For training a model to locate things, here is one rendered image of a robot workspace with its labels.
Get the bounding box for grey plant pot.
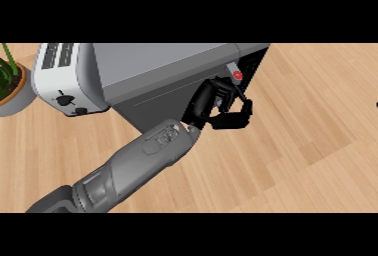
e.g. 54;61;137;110
0;64;39;118

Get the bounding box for grey microwave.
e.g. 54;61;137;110
92;43;272;134

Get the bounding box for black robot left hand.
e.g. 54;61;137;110
182;77;256;131

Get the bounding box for white toaster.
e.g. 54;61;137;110
30;43;113;118

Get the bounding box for green plant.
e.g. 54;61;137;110
0;43;24;100

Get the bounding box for grey milk carton red spot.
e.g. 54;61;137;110
225;63;246;85

